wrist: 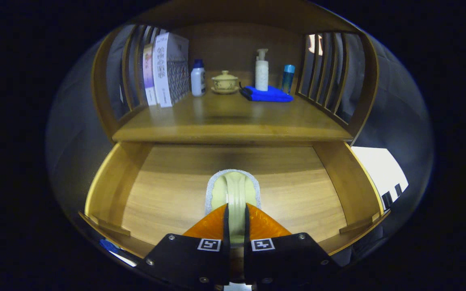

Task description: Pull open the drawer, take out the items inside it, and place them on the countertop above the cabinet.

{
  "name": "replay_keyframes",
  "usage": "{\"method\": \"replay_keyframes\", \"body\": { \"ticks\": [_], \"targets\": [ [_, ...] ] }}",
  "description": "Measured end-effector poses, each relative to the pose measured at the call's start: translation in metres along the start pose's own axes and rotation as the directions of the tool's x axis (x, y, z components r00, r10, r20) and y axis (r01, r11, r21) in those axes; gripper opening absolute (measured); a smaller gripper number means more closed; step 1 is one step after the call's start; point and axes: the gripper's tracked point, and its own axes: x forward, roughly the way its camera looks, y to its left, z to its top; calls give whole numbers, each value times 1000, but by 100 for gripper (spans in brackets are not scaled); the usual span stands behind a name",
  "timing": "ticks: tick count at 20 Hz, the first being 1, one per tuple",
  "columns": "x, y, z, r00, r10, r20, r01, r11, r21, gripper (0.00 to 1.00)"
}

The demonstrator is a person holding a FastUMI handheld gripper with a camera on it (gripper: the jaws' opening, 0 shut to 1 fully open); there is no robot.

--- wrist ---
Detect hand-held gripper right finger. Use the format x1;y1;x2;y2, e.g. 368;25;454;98
244;203;341;289

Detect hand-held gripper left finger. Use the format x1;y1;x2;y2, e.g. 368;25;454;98
144;203;230;289

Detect brown wooden drawer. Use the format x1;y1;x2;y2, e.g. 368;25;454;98
77;141;391;259

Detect brown wooden countertop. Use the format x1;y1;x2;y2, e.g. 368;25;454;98
112;92;353;143

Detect white drawer unit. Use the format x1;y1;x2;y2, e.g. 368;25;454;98
350;146;409;211

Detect brown wooden cabinet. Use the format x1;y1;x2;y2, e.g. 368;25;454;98
91;0;379;146

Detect blue folded cloth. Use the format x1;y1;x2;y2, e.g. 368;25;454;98
239;83;294;103

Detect yellow lidded tea cup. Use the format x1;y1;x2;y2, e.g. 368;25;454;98
211;70;239;95

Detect white bottle blue cap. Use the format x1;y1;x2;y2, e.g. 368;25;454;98
191;59;206;97

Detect blue cylinder bottle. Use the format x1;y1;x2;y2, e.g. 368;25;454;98
282;65;296;94

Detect white pump bottle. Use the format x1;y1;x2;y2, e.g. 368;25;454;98
255;48;269;91

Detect thick white book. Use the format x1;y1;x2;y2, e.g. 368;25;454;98
153;32;190;108

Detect thin purple book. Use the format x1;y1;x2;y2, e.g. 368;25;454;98
143;43;157;106

